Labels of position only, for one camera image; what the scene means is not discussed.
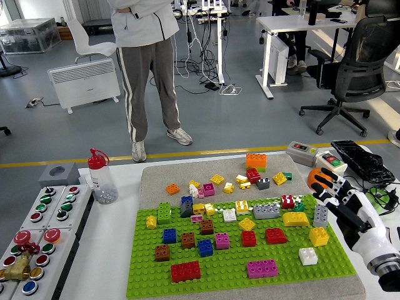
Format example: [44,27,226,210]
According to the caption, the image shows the white red-green switch box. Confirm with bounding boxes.
[316,151,348,184]

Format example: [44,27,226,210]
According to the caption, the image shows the grey floor socket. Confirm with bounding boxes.
[24,97,44,109]

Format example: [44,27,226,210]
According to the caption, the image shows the long red brick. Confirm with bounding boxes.
[170,261,202,284]

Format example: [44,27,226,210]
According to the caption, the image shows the green studded baseplate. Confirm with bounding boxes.
[125,193,357,298]

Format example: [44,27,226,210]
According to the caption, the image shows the white desk with cables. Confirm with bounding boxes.
[174,0,234,85]

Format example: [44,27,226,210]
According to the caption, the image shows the clear bottle with red cap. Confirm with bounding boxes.
[87,147,119,205]

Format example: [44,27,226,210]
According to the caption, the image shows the dark grey slope brick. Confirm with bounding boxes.
[180,201,194,219]

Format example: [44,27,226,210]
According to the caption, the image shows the black bottle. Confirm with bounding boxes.
[307,2,317,26]

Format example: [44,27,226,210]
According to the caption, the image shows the brown square brick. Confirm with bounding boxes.
[181,232,196,250]
[154,244,171,263]
[200,219,215,236]

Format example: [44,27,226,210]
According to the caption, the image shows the orange fruit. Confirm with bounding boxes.
[307,167,332,190]

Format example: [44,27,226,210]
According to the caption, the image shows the grey four-button control box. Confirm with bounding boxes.
[46,184,94,231]
[19,186,67,231]

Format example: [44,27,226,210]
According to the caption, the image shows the dark red square brick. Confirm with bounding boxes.
[246,167,262,184]

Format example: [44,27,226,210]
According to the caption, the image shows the grey box with mushroom button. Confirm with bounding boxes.
[0,229,44,300]
[11,227,79,300]

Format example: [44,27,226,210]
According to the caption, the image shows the yellow and white brick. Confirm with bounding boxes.
[234,200,250,216]

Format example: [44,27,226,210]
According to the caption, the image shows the yellow curved long brick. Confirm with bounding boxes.
[282,211,310,228]

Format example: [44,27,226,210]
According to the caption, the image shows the white panel heater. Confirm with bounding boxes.
[47,57,121,114]

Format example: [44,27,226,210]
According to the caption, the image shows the magenta square brick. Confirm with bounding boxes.
[214,232,231,250]

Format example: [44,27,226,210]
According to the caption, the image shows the long magenta brick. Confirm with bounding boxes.
[246,259,279,279]

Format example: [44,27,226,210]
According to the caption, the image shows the person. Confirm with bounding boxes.
[106,0,194,163]
[270,0,309,75]

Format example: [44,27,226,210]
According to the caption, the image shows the white square brick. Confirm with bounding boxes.
[298,247,319,266]

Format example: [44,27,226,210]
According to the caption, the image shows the white office desk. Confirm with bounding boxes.
[255,12,357,100]

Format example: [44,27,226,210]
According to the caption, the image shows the grey block with round hole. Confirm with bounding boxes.
[38,162,81,189]

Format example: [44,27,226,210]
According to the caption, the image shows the red rounded brick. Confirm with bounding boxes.
[265,227,288,245]

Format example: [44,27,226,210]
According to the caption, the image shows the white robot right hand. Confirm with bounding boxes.
[311,167,396,263]

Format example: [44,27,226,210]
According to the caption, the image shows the white plastic chair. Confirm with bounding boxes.
[67,18,117,65]

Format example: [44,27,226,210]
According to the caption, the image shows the black keyboard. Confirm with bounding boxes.
[330,139,396,184]

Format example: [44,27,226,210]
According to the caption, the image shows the long orange brick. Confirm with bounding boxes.
[246,153,268,169]

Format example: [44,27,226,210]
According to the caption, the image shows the black fan stand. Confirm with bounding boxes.
[0,51,22,78]

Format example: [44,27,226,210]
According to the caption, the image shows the black plug with cord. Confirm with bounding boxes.
[342,176,400,213]

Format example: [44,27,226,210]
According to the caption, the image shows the black mesh office chair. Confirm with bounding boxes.
[298,0,400,138]

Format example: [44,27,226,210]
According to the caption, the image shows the grey switch box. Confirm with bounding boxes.
[285,141,319,167]

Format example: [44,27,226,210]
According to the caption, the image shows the transparent storage case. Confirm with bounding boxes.
[0,17,62,56]

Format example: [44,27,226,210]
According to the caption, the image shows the large yellow square brick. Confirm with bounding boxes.
[309,227,330,248]

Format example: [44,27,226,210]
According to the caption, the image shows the white panel under desk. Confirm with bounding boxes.
[267,32,289,86]

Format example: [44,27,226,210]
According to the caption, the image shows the long grey brick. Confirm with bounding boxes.
[252,204,281,220]

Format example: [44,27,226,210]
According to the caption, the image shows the grey felt mat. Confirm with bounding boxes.
[138,153,367,300]

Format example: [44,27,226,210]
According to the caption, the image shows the brass valve with red handle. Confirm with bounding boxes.
[2,242,41,282]

